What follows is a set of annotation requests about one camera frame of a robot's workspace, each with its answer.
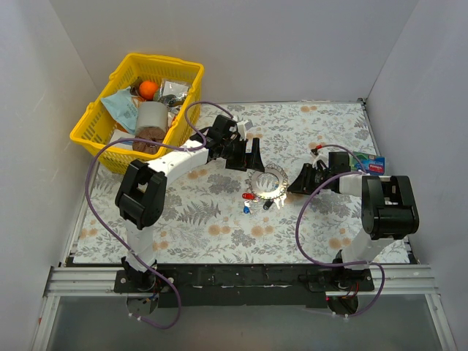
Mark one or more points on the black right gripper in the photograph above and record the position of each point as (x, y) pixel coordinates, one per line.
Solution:
(311, 175)

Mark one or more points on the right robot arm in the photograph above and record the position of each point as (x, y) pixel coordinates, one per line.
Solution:
(388, 208)

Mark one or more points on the black key tag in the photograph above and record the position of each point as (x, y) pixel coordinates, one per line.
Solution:
(267, 204)

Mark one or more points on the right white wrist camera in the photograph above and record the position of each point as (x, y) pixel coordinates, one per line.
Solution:
(320, 159)

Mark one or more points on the silver foil packet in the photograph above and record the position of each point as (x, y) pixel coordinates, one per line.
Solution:
(172, 93)

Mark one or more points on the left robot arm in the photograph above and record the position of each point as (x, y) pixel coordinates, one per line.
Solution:
(141, 196)

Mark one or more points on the aluminium frame rail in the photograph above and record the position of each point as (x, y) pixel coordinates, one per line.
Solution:
(87, 280)

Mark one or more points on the blue red small box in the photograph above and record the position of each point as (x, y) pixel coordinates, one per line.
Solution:
(369, 163)

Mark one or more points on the white box in basket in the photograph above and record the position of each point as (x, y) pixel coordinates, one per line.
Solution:
(124, 138)

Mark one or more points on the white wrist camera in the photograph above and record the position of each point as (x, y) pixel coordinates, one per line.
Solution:
(320, 159)
(241, 129)

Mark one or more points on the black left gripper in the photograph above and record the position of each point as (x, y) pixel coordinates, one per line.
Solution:
(243, 157)

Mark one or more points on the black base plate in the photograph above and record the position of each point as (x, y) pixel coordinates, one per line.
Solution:
(248, 284)

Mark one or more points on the orange ball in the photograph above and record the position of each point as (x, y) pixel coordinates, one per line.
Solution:
(148, 89)

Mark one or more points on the yellow plastic basket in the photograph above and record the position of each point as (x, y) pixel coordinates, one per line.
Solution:
(96, 126)

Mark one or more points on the red key tag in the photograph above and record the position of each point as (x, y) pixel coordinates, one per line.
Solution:
(248, 196)

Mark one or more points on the blue tag with key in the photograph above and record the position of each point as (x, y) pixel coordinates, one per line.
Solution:
(247, 207)

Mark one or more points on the light blue pouch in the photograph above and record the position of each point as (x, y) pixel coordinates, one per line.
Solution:
(123, 108)

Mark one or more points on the floral table mat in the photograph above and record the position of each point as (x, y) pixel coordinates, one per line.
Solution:
(203, 219)

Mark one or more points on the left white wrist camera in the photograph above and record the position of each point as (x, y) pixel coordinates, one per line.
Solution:
(241, 129)

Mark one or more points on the brown round object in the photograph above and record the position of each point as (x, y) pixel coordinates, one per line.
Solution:
(148, 139)

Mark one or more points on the silver key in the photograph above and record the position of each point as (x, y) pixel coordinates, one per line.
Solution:
(279, 202)

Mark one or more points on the grey tape roll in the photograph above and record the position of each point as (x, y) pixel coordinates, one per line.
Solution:
(151, 114)

